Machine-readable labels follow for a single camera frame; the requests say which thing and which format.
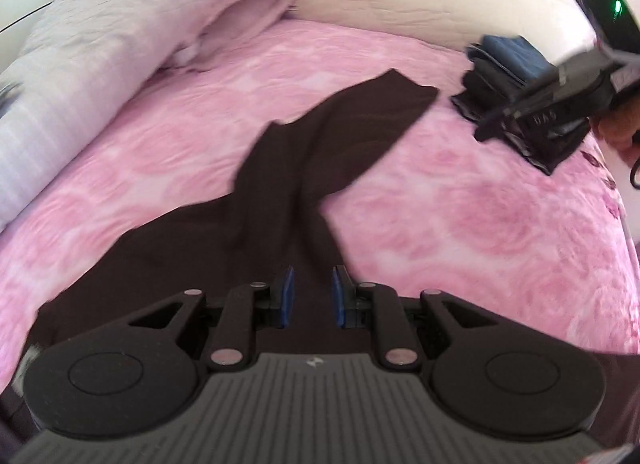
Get black cable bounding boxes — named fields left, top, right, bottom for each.
left=629, top=131, right=640, bottom=186

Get folded blue garment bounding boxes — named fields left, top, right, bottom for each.
left=480, top=34, right=558, bottom=88

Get dark brown pants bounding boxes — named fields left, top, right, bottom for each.
left=30, top=69, right=640, bottom=375

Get person's right hand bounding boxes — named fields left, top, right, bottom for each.
left=594, top=94, right=640, bottom=165

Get lilac folded quilt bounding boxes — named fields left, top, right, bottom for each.
left=0, top=0, right=301, bottom=235

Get pale pink pillow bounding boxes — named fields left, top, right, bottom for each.
left=165, top=0, right=301, bottom=72

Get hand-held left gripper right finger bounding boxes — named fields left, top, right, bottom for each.
left=330, top=265, right=502, bottom=371

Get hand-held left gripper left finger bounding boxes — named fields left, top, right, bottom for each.
left=128, top=264, right=296, bottom=371

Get pink floral bed sheet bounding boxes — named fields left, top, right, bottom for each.
left=0, top=18, right=640, bottom=395

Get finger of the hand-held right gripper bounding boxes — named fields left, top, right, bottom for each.
left=500, top=67, right=568, bottom=119
left=473, top=114, right=526, bottom=142

